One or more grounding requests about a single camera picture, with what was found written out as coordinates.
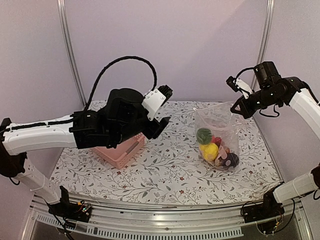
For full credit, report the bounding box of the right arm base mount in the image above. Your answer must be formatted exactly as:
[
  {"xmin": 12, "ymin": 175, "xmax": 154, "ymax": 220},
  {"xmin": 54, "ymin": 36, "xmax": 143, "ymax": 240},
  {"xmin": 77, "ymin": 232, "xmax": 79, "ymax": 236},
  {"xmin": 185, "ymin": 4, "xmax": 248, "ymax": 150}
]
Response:
[{"xmin": 240, "ymin": 192, "xmax": 285, "ymax": 235}]

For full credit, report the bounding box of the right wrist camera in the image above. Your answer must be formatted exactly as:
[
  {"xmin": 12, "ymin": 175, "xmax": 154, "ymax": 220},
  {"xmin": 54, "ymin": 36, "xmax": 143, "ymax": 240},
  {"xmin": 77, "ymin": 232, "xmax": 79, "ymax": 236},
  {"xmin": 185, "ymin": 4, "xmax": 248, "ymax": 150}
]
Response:
[{"xmin": 226, "ymin": 76, "xmax": 253, "ymax": 99}]

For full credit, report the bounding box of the right aluminium frame post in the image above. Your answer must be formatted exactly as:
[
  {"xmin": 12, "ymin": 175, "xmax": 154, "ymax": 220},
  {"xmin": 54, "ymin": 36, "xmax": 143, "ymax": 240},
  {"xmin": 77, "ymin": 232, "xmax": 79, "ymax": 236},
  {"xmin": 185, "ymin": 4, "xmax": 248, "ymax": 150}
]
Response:
[{"xmin": 256, "ymin": 0, "xmax": 275, "ymax": 64}]

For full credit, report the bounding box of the green toy pepper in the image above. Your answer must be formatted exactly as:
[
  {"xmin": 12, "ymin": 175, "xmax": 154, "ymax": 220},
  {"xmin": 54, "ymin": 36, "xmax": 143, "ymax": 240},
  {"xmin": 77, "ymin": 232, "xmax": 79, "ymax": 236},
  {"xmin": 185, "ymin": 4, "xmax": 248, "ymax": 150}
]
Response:
[{"xmin": 196, "ymin": 128, "xmax": 213, "ymax": 145}]

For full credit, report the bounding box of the aluminium front rail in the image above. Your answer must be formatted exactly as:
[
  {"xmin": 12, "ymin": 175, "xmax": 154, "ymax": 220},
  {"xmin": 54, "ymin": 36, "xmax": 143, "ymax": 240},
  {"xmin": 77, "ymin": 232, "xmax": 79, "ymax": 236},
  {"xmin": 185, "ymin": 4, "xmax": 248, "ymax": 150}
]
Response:
[{"xmin": 21, "ymin": 193, "xmax": 317, "ymax": 240}]

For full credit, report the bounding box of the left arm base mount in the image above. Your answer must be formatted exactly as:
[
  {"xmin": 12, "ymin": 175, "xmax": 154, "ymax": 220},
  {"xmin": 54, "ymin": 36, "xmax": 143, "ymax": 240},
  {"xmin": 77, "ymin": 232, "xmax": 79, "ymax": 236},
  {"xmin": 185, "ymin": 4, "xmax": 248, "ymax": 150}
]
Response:
[{"xmin": 48, "ymin": 186, "xmax": 92, "ymax": 223}]

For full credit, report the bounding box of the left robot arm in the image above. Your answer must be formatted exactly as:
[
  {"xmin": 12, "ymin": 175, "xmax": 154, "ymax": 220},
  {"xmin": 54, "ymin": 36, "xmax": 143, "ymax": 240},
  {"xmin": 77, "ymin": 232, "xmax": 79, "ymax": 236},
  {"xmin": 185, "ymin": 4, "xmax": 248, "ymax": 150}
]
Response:
[{"xmin": 0, "ymin": 85, "xmax": 173, "ymax": 217}]

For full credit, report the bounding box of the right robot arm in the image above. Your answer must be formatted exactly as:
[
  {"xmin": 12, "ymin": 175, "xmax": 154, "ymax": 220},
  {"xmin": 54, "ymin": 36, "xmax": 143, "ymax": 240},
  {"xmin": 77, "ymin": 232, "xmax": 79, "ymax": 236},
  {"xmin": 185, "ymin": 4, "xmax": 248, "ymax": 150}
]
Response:
[{"xmin": 225, "ymin": 59, "xmax": 320, "ymax": 203}]

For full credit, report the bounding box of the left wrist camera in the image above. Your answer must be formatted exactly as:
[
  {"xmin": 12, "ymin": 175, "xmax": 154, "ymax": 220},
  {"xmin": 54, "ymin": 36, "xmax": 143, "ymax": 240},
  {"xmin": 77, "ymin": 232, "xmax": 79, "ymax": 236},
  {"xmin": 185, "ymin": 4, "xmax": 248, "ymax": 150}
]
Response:
[{"xmin": 142, "ymin": 85, "xmax": 173, "ymax": 121}]

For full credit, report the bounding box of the left aluminium frame post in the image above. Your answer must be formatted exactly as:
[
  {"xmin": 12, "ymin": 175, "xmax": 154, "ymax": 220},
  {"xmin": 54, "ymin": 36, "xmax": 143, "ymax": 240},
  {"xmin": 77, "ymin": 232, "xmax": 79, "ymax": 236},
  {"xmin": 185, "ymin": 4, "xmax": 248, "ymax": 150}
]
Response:
[{"xmin": 56, "ymin": 0, "xmax": 87, "ymax": 106}]

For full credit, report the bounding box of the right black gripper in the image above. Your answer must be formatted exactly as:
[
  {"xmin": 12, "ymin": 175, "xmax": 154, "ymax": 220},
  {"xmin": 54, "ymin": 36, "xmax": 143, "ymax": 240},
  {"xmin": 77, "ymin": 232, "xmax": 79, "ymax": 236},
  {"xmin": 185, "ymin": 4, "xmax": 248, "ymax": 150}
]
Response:
[{"xmin": 230, "ymin": 86, "xmax": 282, "ymax": 119}]

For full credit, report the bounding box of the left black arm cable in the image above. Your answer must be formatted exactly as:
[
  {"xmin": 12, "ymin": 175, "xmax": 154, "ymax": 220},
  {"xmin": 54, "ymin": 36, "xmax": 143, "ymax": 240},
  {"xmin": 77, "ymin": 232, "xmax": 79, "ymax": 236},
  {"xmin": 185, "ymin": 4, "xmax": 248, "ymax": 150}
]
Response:
[{"xmin": 84, "ymin": 56, "xmax": 158, "ymax": 111}]

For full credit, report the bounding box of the yellow toy pepper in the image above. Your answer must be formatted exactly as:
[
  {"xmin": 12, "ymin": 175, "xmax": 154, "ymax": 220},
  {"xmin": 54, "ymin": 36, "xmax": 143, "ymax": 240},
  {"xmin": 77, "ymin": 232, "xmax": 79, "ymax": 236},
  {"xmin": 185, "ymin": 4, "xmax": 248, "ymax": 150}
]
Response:
[{"xmin": 199, "ymin": 142, "xmax": 219, "ymax": 162}]

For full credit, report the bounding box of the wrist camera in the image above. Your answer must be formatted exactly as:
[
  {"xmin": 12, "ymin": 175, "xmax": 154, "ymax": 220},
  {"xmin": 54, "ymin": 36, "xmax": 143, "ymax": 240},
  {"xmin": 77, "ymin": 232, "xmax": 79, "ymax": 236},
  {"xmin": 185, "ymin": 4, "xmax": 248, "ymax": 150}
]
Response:
[
  {"xmin": 142, "ymin": 85, "xmax": 173, "ymax": 121},
  {"xmin": 226, "ymin": 76, "xmax": 253, "ymax": 99}
]

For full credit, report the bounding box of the clear zip top bag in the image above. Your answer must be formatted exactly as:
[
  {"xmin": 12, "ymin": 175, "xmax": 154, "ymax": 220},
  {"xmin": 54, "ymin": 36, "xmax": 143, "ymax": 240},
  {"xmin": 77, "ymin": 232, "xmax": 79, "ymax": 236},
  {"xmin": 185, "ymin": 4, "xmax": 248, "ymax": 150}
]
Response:
[{"xmin": 193, "ymin": 102, "xmax": 241, "ymax": 171}]

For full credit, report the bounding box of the pink plastic basket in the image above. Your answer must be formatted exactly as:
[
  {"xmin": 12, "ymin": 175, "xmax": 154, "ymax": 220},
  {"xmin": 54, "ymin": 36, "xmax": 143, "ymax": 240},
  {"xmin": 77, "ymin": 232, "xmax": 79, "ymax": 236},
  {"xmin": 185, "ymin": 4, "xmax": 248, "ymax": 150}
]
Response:
[{"xmin": 90, "ymin": 133, "xmax": 146, "ymax": 170}]

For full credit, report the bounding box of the dark purple toy fruit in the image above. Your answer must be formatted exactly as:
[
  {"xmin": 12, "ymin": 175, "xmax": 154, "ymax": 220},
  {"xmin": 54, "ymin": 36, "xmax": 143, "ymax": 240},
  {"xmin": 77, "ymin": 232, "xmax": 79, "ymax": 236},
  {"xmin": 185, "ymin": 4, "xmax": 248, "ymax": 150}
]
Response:
[{"xmin": 221, "ymin": 152, "xmax": 240, "ymax": 169}]

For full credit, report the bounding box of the floral table mat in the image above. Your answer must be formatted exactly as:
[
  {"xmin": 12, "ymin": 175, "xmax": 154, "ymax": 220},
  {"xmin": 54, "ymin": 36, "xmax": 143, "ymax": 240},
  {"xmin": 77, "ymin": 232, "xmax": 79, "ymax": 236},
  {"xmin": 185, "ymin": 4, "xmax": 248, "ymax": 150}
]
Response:
[{"xmin": 50, "ymin": 101, "xmax": 282, "ymax": 205}]

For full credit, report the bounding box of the aluminium frame post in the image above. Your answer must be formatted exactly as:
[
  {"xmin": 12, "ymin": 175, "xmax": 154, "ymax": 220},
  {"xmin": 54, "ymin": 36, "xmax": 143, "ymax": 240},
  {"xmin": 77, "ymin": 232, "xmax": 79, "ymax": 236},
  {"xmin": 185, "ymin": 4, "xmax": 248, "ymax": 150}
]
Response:
[
  {"xmin": 56, "ymin": 0, "xmax": 87, "ymax": 106},
  {"xmin": 256, "ymin": 0, "xmax": 275, "ymax": 64}
]

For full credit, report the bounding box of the red toy apple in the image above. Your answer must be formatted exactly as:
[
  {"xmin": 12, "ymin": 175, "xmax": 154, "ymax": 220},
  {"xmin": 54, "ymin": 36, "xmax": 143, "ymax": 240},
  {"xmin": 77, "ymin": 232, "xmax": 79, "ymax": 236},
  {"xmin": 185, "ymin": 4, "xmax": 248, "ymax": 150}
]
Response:
[{"xmin": 211, "ymin": 136, "xmax": 222, "ymax": 147}]

